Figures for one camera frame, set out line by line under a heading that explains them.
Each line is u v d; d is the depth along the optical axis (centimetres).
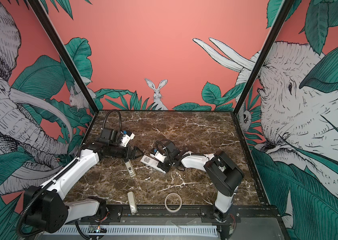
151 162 90
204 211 75
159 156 80
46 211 39
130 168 86
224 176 47
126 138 75
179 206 75
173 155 71
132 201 75
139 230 70
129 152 70
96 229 70
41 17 72
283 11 70
